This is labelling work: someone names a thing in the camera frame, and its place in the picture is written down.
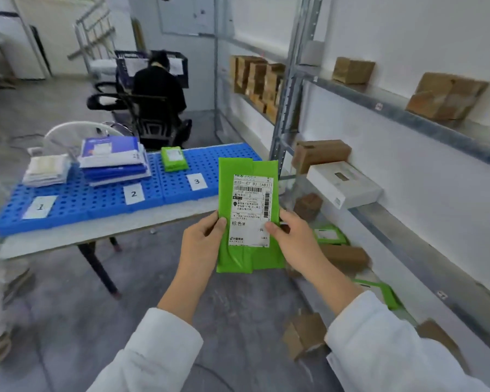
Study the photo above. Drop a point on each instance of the person's right hand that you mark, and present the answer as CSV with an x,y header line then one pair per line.
x,y
304,249

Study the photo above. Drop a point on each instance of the person's left hand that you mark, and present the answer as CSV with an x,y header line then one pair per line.
x,y
198,253

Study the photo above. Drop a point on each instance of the small brown box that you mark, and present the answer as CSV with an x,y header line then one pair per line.
x,y
308,207
345,259

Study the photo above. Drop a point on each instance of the white number card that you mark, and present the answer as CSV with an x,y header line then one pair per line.
x,y
41,208
134,194
197,182

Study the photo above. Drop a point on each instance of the white cardboard box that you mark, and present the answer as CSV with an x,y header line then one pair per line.
x,y
343,183

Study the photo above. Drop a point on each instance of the oblong brown box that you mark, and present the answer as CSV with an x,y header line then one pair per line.
x,y
320,155

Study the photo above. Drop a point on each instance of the stack of blue mailers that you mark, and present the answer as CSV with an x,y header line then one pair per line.
x,y
110,148

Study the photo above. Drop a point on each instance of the brown box with black logo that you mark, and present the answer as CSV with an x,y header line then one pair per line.
x,y
437,334

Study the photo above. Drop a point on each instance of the grey metal shelf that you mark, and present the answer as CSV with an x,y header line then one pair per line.
x,y
216,77
292,77

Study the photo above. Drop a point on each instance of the clear bagged parcel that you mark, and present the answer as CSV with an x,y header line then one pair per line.
x,y
47,167

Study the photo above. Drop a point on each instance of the stack of brown cardboard boxes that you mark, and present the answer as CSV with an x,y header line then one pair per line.
x,y
257,81

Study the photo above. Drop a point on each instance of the brown box with black handwriting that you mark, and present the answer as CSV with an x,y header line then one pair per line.
x,y
353,70

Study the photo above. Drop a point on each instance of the tape-wrapped brown box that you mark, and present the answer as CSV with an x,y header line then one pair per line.
x,y
445,97

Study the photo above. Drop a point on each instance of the person's right forearm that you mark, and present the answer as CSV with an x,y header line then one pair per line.
x,y
392,355

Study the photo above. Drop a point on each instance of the person's left forearm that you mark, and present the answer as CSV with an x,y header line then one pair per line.
x,y
155,351

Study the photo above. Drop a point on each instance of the black office chair patterned back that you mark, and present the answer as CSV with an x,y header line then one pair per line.
x,y
159,126

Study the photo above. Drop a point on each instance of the black mesh office chair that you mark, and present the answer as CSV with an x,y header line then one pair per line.
x,y
106,102

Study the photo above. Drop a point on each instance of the blue crate with paper sign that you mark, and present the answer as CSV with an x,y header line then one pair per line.
x,y
126,69

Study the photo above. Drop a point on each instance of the white plastic bin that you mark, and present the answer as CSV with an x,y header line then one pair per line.
x,y
102,67

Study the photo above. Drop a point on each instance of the wooden poles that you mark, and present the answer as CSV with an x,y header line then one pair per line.
x,y
137,34

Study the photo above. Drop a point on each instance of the metal stair railing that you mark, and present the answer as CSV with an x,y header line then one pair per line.
x,y
92,32

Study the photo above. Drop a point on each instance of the white refrigerator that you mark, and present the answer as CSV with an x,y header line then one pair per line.
x,y
12,44

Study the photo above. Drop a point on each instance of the black metal table frame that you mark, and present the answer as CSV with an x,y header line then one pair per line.
x,y
98,265

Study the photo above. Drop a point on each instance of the wall whiteboard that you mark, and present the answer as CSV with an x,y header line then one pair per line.
x,y
183,16

